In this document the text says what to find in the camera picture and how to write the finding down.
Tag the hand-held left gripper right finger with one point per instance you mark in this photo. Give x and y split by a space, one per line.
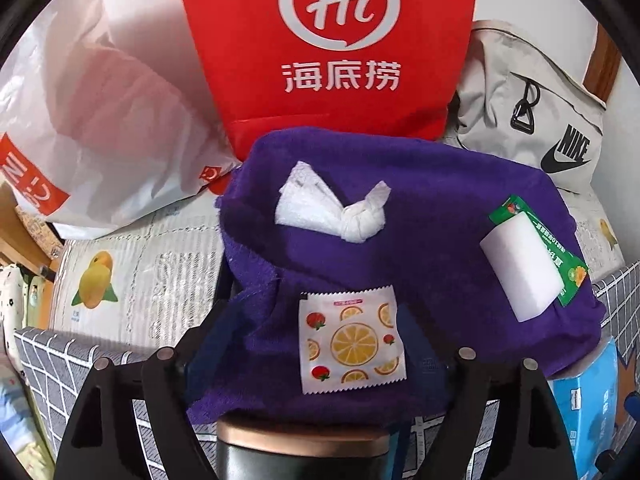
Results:
425 360

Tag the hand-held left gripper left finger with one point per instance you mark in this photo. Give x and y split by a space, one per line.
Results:
202 360

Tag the fruit print sachet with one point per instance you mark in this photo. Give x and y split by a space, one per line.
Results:
350 340

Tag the purple towel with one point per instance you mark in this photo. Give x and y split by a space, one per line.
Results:
425 240

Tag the white sponge block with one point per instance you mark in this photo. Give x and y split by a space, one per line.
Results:
525 265

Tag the white glove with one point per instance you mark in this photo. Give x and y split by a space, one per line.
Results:
330 215

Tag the green wet wipe packet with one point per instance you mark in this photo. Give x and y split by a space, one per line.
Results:
510 207

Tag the fruit print tablecloth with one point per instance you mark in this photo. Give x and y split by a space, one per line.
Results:
150 270

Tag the dark green tin box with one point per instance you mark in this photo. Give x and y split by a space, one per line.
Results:
300 455

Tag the grey checked tablecloth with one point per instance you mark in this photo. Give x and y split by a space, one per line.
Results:
50 360

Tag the blue tissue pack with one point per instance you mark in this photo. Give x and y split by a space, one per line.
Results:
585 410

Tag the pale blue blanket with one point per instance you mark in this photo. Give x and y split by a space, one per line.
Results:
20 410

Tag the orange star mat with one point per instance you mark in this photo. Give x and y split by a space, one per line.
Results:
625 395

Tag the white floral pillow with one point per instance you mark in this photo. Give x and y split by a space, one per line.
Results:
10 295

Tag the white plastic shopping bag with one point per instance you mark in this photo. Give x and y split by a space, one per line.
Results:
115 110

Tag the red paper bag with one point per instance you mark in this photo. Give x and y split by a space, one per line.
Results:
340 100

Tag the beige waist bag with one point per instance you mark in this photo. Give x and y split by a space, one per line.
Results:
490 85

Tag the wooden door frame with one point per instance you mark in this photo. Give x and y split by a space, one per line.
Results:
605 60

